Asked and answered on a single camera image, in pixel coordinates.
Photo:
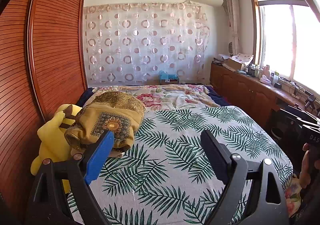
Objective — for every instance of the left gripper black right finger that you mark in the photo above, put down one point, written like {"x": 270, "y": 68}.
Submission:
{"x": 266, "y": 201}

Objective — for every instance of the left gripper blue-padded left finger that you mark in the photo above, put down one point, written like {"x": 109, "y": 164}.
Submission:
{"x": 48, "y": 201}

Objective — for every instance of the mustard paisley print garment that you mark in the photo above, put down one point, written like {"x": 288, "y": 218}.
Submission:
{"x": 113, "y": 111}

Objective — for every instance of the person's right hand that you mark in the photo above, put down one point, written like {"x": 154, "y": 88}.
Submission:
{"x": 304, "y": 177}

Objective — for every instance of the wooden side cabinet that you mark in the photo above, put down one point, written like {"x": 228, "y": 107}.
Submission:
{"x": 258, "y": 100}

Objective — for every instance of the yellow Pikachu plush toy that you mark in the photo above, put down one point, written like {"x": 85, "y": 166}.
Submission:
{"x": 52, "y": 135}

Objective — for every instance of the cardboard box on cabinet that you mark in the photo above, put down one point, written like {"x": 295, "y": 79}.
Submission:
{"x": 239, "y": 61}

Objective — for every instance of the navy blue blanket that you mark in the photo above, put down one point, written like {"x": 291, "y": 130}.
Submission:
{"x": 84, "y": 97}

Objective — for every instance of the blue toy at bed head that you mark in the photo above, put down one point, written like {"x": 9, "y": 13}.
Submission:
{"x": 165, "y": 78}

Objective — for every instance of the bundled white window curtain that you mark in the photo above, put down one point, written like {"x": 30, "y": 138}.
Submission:
{"x": 234, "y": 20}

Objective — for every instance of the floral pink quilt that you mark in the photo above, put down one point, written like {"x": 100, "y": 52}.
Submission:
{"x": 163, "y": 97}

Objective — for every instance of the wooden louvered wardrobe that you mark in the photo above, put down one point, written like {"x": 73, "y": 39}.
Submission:
{"x": 42, "y": 67}

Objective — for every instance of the white circle-pattern sheer curtain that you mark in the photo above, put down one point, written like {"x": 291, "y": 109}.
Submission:
{"x": 135, "y": 43}

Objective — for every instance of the window with wooden frame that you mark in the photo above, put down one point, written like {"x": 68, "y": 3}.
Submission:
{"x": 286, "y": 39}

